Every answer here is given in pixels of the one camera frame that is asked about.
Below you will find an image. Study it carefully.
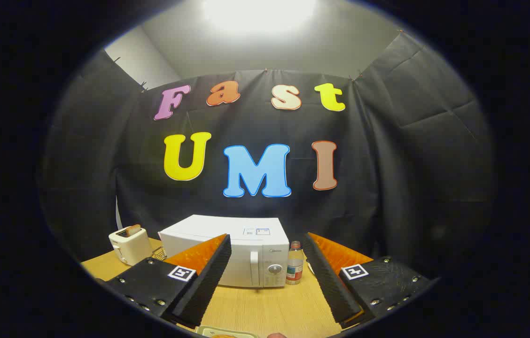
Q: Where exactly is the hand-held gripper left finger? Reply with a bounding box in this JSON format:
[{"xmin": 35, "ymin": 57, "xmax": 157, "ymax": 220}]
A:
[{"xmin": 104, "ymin": 233, "xmax": 233, "ymax": 329}]

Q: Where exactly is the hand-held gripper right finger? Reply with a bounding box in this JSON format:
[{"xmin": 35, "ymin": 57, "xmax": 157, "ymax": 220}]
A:
[{"xmin": 302, "ymin": 232, "xmax": 437, "ymax": 329}]

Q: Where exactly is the white microwave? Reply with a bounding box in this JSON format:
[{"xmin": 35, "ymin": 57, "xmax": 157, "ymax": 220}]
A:
[{"xmin": 158, "ymin": 215, "xmax": 290, "ymax": 288}]

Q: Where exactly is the clear plastic bottle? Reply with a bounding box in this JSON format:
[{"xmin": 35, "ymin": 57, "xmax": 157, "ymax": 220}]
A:
[{"xmin": 286, "ymin": 241, "xmax": 304, "ymax": 285}]

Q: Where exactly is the pale green plate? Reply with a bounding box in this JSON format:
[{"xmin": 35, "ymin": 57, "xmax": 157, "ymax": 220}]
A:
[{"xmin": 195, "ymin": 325, "xmax": 260, "ymax": 338}]

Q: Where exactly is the white toaster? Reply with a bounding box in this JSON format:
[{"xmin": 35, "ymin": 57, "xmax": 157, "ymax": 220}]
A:
[{"xmin": 108, "ymin": 227, "xmax": 154, "ymax": 266}]

